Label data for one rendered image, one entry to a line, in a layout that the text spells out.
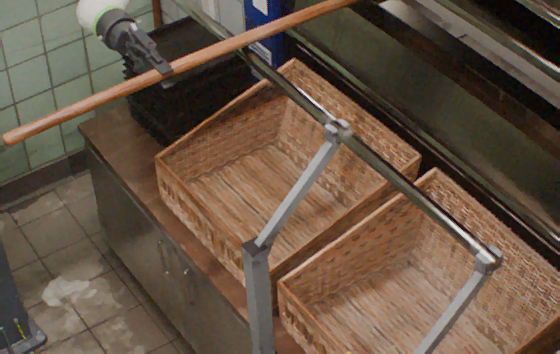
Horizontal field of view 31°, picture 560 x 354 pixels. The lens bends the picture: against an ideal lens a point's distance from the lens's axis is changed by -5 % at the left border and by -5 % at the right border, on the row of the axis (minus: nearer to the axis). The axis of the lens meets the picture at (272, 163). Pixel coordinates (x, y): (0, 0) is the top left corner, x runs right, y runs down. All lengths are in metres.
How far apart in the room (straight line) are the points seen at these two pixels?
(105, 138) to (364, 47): 0.91
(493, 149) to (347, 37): 0.57
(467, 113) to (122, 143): 1.16
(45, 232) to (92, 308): 0.44
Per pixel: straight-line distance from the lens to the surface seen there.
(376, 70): 2.70
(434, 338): 1.97
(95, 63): 3.84
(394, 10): 2.58
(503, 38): 2.02
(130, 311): 3.48
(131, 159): 3.13
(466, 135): 2.49
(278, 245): 2.79
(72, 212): 3.88
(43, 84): 3.78
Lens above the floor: 2.52
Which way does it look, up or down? 39 degrees down
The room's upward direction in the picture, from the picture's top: 4 degrees counter-clockwise
